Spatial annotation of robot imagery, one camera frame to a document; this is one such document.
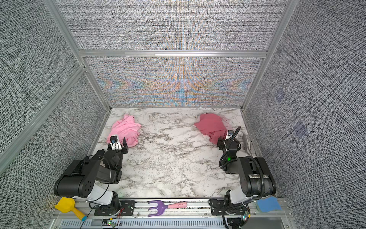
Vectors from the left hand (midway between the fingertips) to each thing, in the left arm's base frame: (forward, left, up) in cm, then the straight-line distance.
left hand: (119, 138), depth 88 cm
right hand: (0, -69, -2) cm, 69 cm away
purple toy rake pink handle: (-36, -26, -10) cm, 46 cm away
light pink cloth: (+14, +1, -7) cm, 16 cm away
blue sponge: (-39, -79, -5) cm, 89 cm away
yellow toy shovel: (-33, +24, -12) cm, 42 cm away
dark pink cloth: (+9, -60, -2) cm, 60 cm away
